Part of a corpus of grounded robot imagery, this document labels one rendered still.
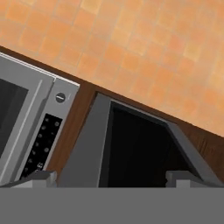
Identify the silver microwave oven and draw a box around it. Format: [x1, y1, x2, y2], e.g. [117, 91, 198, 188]
[0, 52, 81, 187]

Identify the silver microwave door handle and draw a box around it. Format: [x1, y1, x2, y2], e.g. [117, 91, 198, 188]
[6, 80, 53, 180]

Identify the grey appliance with dark opening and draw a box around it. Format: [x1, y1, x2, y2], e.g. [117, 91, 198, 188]
[57, 92, 224, 188]

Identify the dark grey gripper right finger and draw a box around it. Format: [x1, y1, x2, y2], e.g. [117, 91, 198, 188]
[164, 170, 224, 188]

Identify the silver microwave door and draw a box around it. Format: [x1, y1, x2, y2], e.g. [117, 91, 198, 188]
[0, 53, 57, 187]

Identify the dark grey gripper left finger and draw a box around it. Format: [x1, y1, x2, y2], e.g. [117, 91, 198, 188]
[0, 170, 58, 188]

